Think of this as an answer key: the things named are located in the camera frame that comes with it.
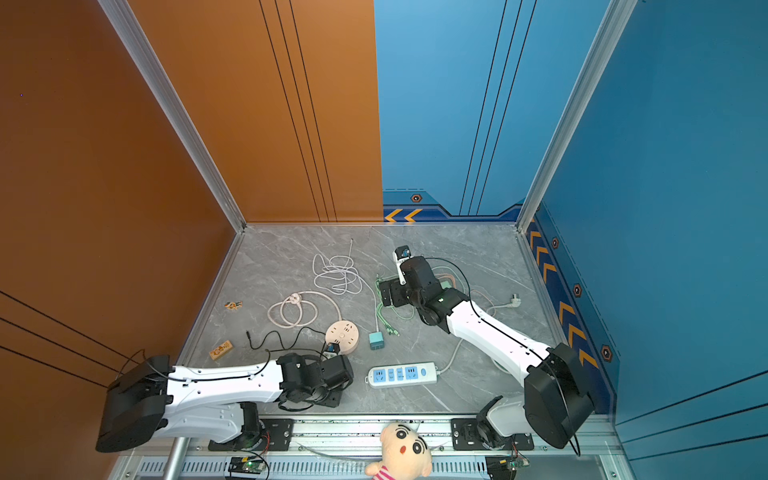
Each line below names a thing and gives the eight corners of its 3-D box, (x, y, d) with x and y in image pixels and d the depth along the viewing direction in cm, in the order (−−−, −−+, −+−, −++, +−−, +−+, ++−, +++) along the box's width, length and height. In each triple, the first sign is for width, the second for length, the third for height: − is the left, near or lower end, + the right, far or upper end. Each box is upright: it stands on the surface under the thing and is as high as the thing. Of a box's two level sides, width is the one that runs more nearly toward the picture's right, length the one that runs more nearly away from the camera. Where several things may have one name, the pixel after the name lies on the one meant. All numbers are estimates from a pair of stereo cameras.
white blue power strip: (366, 389, 82) (365, 386, 80) (366, 369, 85) (365, 366, 83) (438, 383, 83) (439, 380, 81) (435, 364, 86) (436, 361, 84)
